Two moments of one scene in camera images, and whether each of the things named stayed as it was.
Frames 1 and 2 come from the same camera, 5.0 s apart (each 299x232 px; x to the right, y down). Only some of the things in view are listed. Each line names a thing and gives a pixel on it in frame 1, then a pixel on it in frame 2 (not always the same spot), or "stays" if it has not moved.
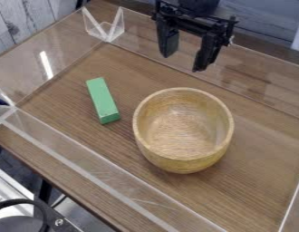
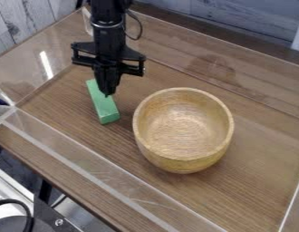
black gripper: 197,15 → 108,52
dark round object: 17,224 stays
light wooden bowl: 183,127 stays
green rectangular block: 103,100 stays
